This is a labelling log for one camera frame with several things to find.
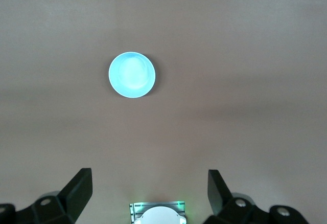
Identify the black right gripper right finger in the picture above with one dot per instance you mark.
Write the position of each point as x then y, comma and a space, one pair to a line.
219, 196

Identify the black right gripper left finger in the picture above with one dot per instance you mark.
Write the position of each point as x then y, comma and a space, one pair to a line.
74, 193

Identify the light blue plastic bowl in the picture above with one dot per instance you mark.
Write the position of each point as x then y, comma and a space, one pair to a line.
131, 74

